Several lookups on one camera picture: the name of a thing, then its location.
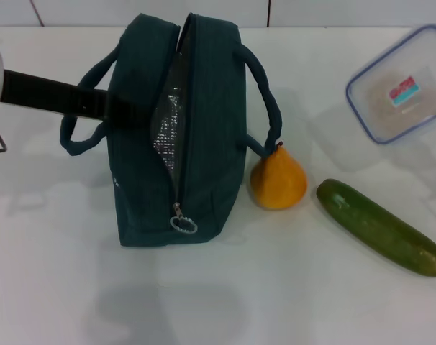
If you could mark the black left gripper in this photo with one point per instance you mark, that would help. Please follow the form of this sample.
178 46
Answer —
52 95

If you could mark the dark teal insulated lunch bag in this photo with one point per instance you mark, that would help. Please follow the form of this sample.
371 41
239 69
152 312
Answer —
203 143

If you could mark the orange yellow pear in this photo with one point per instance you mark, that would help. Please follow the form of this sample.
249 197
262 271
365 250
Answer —
279 183

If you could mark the green cucumber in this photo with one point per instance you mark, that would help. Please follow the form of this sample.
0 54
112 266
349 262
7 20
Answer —
376 226

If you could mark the clear food container blue seal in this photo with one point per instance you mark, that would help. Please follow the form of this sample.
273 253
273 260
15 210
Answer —
401 90

